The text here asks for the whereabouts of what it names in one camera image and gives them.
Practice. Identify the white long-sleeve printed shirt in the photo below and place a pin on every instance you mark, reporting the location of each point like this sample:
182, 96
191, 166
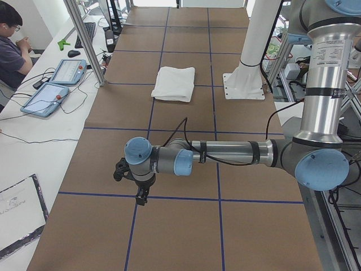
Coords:
174, 84

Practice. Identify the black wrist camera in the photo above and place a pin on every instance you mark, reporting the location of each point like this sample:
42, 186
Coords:
122, 170

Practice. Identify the black computer mouse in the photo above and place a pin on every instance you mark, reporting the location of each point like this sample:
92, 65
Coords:
73, 53

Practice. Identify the green plastic tool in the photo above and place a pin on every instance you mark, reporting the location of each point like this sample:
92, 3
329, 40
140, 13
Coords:
62, 43

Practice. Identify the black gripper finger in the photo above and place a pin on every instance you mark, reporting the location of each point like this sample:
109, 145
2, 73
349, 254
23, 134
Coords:
141, 197

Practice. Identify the blue teach pendant far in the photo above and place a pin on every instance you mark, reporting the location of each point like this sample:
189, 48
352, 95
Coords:
69, 72

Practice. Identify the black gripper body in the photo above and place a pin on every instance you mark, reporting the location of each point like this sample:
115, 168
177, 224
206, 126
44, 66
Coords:
144, 186

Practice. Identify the white camera pole base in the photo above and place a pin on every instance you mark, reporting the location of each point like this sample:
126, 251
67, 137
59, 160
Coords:
245, 82

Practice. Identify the seated person in grey shirt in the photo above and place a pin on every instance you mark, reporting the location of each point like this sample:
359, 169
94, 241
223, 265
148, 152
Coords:
16, 62

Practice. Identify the aluminium frame post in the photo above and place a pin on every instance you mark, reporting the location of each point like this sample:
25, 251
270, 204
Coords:
87, 44

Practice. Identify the blue teach pendant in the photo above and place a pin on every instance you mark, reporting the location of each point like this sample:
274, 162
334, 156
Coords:
45, 100
69, 72

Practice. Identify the blue teach pendant near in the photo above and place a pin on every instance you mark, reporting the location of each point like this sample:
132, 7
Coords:
45, 100

